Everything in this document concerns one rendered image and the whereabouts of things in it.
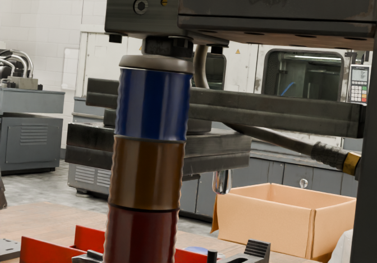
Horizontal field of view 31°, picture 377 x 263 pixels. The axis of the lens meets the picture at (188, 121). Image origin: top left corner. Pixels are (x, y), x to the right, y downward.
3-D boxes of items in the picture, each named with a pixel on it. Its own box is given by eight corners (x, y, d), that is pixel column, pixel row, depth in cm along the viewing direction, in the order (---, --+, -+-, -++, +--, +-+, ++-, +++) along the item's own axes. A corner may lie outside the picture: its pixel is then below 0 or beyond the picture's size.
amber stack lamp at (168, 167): (134, 193, 38) (139, 134, 38) (193, 204, 36) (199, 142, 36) (92, 199, 35) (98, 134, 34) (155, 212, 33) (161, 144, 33)
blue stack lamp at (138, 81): (140, 130, 38) (146, 71, 38) (200, 139, 36) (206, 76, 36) (99, 132, 34) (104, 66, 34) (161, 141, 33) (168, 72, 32)
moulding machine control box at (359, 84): (343, 115, 500) (348, 63, 498) (353, 115, 519) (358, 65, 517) (367, 118, 490) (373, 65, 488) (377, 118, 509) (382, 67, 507)
